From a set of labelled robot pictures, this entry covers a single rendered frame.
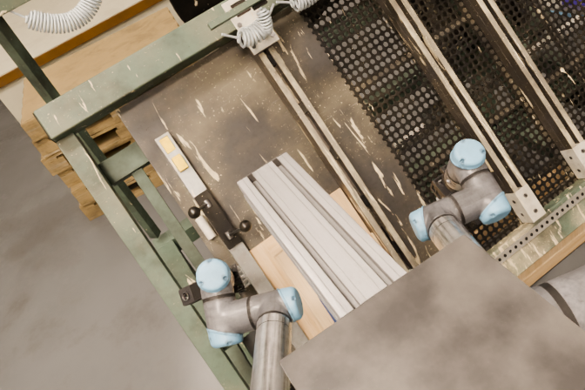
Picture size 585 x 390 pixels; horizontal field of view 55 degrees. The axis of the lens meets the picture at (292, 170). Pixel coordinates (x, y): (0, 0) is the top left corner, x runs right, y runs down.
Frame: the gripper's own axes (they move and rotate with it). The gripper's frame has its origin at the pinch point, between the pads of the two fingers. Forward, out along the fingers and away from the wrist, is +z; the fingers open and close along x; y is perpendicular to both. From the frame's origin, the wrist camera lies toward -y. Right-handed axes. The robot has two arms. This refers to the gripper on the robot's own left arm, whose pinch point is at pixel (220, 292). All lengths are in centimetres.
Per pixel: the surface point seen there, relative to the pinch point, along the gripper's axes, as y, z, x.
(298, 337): 16.0, 26.8, -19.8
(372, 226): 52, 21, 3
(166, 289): -15.9, 15.3, 8.9
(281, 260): 20.3, 23.3, 4.3
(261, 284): 11.5, 21.3, -0.4
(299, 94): 46, 8, 50
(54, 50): -80, 285, 286
